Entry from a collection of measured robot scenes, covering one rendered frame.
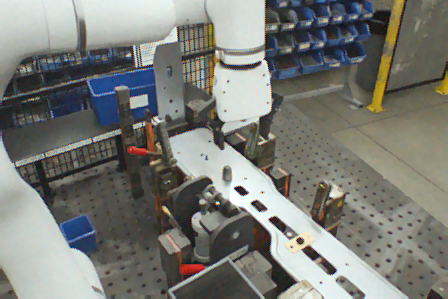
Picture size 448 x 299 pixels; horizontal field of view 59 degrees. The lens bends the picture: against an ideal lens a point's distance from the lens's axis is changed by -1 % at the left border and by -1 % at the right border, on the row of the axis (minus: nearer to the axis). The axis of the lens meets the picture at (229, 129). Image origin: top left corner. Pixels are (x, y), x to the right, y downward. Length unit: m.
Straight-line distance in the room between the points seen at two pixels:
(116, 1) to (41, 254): 0.40
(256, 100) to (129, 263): 0.93
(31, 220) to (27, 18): 0.29
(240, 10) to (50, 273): 0.51
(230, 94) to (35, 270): 0.42
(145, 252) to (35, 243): 0.86
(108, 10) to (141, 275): 1.07
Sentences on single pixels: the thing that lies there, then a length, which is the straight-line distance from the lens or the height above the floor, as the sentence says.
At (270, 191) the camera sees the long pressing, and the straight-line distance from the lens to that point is 1.26.
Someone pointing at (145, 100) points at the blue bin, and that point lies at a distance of 1.59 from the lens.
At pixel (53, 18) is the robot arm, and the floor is 1.68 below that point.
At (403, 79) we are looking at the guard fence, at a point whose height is 0.25.
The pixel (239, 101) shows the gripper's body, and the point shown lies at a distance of 0.70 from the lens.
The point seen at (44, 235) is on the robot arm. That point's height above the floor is 1.36.
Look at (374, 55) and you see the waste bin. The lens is 4.26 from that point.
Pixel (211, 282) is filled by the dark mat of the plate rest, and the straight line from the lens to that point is 0.82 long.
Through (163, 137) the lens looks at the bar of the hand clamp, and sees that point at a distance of 1.23.
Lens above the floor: 1.81
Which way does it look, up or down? 31 degrees down
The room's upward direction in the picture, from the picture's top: straight up
